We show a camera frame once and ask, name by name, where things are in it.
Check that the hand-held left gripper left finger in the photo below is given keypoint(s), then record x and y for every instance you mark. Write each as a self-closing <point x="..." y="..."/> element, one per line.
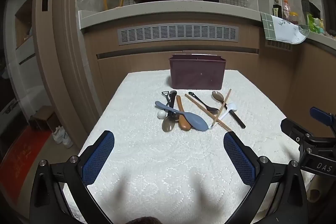
<point x="98" y="158"/>

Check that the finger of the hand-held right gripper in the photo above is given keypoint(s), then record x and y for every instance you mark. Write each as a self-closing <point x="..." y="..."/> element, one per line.
<point x="321" y="115"/>
<point x="292" y="129"/>

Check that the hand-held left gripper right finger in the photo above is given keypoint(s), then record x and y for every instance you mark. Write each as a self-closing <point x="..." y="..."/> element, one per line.
<point x="239" y="158"/>

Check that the white plastic spoon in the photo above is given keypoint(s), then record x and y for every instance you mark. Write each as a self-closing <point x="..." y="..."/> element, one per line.
<point x="232" y="107"/>

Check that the wooden chopstick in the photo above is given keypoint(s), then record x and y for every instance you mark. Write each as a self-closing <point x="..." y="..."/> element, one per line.
<point x="199" y="106"/>
<point x="223" y="106"/>

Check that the blue plastic rice spoon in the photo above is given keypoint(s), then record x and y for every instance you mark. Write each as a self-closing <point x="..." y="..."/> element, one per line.
<point x="195" y="120"/>

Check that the brown wooden spoon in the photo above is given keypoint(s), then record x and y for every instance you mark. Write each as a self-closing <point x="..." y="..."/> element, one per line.
<point x="181" y="108"/>

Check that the small white ball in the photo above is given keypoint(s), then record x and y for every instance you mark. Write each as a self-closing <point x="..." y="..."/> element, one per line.
<point x="161" y="114"/>

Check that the maroon plastic utensil holder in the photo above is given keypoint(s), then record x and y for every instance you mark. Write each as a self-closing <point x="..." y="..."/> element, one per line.
<point x="197" y="74"/>

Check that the white shoes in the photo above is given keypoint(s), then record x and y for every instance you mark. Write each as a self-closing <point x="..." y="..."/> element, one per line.
<point x="61" y="137"/>

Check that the white textured tablecloth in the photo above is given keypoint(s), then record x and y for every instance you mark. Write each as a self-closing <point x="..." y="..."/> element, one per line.
<point x="157" y="161"/>

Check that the cardboard box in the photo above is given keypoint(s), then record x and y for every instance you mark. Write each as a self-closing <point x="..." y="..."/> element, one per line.
<point x="42" y="119"/>

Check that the red floor mat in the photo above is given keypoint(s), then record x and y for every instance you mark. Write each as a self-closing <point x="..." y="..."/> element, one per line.
<point x="21" y="161"/>

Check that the small grey vent grille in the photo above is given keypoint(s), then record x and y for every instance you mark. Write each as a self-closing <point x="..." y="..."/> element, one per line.
<point x="278" y="45"/>

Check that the green plastic item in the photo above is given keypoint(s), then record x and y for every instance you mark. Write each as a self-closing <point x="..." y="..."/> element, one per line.
<point x="315" y="24"/>

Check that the green checked dish towel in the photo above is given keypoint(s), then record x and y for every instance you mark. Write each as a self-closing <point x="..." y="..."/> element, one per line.
<point x="278" y="27"/>

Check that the jar with yellow lid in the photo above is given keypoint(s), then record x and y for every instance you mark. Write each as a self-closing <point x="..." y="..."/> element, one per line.
<point x="294" y="18"/>

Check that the bottle with orange cap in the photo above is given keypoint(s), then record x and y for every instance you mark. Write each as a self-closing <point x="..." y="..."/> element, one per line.
<point x="286" y="10"/>

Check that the dark glass bottle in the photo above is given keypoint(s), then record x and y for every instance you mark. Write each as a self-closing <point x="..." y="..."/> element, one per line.
<point x="277" y="11"/>

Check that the long grey vent grille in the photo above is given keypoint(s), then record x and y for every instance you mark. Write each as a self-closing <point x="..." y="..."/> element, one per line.
<point x="178" y="32"/>

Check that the brown kitchen counter cabinet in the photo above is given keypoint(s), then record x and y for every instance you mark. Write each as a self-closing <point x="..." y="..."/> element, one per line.
<point x="157" y="11"/>

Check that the wooden door frame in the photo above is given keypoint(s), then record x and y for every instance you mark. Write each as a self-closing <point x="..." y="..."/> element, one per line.
<point x="65" y="56"/>

